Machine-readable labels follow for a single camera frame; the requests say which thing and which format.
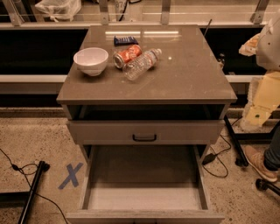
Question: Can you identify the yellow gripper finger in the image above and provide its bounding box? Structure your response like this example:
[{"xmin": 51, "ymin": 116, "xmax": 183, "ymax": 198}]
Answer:
[{"xmin": 243, "ymin": 106, "xmax": 270, "ymax": 127}]

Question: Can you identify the clear plastic water bottle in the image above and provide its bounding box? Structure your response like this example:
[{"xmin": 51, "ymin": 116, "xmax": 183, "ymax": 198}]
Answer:
[{"xmin": 122, "ymin": 48, "xmax": 162, "ymax": 81}]

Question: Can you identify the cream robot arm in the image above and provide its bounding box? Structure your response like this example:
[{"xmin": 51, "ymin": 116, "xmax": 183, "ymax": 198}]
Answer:
[{"xmin": 239, "ymin": 10, "xmax": 280, "ymax": 131}]

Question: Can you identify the closed upper grey drawer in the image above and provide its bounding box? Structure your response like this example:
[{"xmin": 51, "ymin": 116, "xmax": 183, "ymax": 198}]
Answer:
[{"xmin": 67, "ymin": 120, "xmax": 224, "ymax": 145}]

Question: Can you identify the grey drawer cabinet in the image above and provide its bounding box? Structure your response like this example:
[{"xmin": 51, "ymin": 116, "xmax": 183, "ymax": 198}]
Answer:
[{"xmin": 56, "ymin": 24, "xmax": 238, "ymax": 224}]

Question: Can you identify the open lower grey drawer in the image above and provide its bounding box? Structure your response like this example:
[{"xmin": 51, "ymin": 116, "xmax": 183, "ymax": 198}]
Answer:
[{"xmin": 66, "ymin": 145, "xmax": 224, "ymax": 224}]

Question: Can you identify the tan shoe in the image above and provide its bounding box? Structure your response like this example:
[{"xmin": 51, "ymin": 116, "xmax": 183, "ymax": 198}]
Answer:
[{"xmin": 244, "ymin": 145, "xmax": 277, "ymax": 183}]

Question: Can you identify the blue jeans leg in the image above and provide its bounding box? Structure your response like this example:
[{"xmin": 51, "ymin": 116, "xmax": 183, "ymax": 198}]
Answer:
[{"xmin": 264, "ymin": 127, "xmax": 280, "ymax": 172}]

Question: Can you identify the black stand leg right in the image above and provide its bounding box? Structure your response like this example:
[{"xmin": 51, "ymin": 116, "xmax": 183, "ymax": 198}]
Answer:
[{"xmin": 224, "ymin": 115, "xmax": 249, "ymax": 167}]

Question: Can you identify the black power adapter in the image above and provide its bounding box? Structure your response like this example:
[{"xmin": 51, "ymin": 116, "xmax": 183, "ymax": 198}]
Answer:
[{"xmin": 202, "ymin": 153, "xmax": 216, "ymax": 165}]

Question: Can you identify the black chair caster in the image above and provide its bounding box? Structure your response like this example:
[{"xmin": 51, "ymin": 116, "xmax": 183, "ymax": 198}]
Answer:
[{"xmin": 255, "ymin": 178, "xmax": 280, "ymax": 196}]

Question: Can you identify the orange soda can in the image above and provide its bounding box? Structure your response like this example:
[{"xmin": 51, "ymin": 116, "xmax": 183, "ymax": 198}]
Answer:
[{"xmin": 113, "ymin": 45, "xmax": 142, "ymax": 69}]

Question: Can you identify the blue snack wrapper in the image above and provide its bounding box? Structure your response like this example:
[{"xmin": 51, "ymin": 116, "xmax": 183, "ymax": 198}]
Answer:
[{"xmin": 114, "ymin": 36, "xmax": 138, "ymax": 46}]

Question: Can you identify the white ceramic bowl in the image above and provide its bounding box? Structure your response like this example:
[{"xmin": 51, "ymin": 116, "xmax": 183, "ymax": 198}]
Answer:
[{"xmin": 73, "ymin": 47, "xmax": 109, "ymax": 76}]

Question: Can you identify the blue tape cross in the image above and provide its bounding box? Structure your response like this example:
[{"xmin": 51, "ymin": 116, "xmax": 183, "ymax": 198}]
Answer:
[{"xmin": 59, "ymin": 163, "xmax": 83, "ymax": 190}]

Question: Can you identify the black tripod leg left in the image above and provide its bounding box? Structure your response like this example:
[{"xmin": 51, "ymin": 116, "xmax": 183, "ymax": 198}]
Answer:
[{"xmin": 18, "ymin": 161, "xmax": 50, "ymax": 224}]

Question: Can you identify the clear plastic bag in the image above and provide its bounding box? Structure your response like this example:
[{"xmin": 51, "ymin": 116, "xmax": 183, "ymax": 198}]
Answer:
[{"xmin": 35, "ymin": 0, "xmax": 81, "ymax": 22}]

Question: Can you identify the black adapter cable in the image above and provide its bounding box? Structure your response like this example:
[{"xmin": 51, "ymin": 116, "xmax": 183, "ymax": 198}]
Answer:
[{"xmin": 202, "ymin": 116, "xmax": 243, "ymax": 179}]

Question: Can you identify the black drawer handle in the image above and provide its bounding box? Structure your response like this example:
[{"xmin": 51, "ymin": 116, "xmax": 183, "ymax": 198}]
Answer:
[{"xmin": 132, "ymin": 134, "xmax": 158, "ymax": 142}]

